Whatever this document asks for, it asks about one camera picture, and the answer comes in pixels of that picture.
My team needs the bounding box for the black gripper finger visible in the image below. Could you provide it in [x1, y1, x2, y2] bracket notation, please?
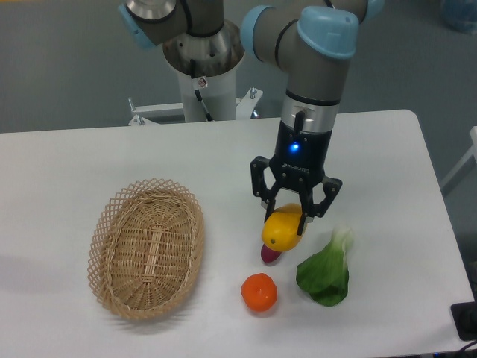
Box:
[250, 156, 283, 222]
[295, 175, 344, 236]

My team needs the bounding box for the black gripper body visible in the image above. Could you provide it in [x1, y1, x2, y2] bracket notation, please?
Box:
[270, 122, 332, 192]

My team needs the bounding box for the yellow mango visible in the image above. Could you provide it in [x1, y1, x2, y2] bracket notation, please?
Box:
[262, 203, 307, 252]

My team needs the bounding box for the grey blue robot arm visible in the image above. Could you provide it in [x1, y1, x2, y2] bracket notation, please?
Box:
[119, 1, 384, 230]

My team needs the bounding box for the purple sweet potato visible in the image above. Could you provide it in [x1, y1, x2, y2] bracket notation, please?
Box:
[260, 245, 282, 265]

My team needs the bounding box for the green bok choy leaf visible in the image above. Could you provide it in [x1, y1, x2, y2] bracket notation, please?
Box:
[295, 225, 354, 307]

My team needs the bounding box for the orange tangerine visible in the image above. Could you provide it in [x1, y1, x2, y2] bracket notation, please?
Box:
[241, 273, 278, 313]

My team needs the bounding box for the woven wicker basket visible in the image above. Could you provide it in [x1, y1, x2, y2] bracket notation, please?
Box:
[87, 178, 205, 320]

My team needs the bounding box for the white furniture piece at right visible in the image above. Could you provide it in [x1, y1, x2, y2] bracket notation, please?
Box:
[440, 126, 476, 197]

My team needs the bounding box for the black device at edge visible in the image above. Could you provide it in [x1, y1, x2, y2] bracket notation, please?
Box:
[450, 301, 476, 341]

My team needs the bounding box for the white metal base frame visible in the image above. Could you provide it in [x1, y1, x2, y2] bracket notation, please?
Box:
[127, 87, 264, 126]

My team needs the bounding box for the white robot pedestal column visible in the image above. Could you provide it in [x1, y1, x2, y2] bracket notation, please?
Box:
[176, 69, 236, 122]

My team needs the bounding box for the black cable on pedestal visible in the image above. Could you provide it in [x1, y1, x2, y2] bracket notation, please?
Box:
[189, 59, 215, 122]

